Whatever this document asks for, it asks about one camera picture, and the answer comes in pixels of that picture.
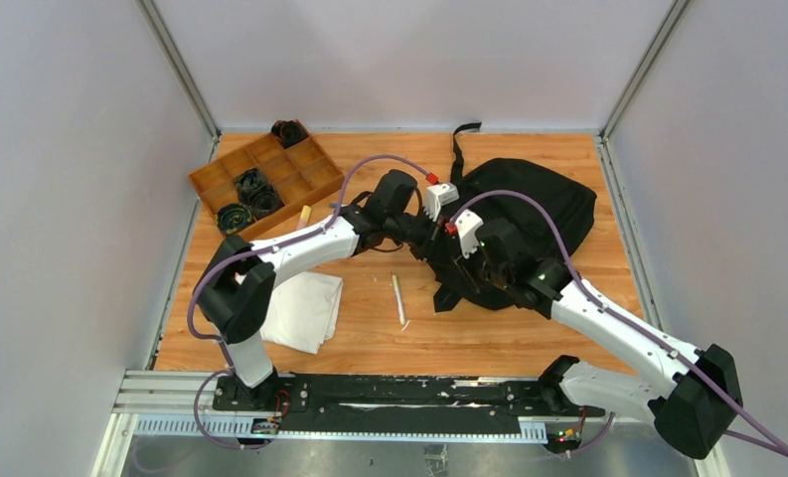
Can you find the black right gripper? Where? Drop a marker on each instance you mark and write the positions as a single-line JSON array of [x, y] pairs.
[[467, 267]]

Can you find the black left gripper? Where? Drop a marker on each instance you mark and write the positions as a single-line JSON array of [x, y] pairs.
[[429, 236]]

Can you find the black backpack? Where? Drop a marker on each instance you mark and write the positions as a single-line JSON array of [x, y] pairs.
[[533, 218]]

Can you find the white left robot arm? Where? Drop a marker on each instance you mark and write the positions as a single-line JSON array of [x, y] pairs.
[[235, 291]]

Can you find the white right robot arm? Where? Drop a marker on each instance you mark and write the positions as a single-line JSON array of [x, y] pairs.
[[687, 394]]

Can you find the yellow white pen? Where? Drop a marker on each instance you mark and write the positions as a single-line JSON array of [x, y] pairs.
[[399, 301]]

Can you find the pink yellow highlighter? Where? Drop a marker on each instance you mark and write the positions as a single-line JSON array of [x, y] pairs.
[[304, 217]]

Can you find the wooden compartment tray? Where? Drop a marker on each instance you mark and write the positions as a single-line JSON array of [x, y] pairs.
[[303, 174]]

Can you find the white folded cloth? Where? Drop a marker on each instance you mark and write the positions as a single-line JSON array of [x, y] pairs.
[[303, 312]]

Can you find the rolled dark belt centre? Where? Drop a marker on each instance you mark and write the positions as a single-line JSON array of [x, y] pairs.
[[265, 202]]

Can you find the rolled dark belt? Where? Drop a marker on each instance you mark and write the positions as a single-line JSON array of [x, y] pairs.
[[265, 202], [288, 132], [250, 181], [233, 218]]

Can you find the rolled dark belt top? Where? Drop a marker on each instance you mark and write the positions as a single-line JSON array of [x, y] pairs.
[[288, 132]]

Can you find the rolled dark belt middle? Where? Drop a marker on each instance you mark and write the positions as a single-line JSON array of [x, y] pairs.
[[250, 181]]

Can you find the rolled dark belt front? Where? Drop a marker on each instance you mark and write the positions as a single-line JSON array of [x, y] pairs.
[[233, 218]]

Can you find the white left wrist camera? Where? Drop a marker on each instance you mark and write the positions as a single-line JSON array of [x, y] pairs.
[[438, 195]]

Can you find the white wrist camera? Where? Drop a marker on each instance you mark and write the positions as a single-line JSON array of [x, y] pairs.
[[465, 227], [438, 195]]

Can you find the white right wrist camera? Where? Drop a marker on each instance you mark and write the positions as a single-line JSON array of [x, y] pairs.
[[465, 227]]

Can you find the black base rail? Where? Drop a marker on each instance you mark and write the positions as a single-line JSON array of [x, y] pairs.
[[398, 404]]

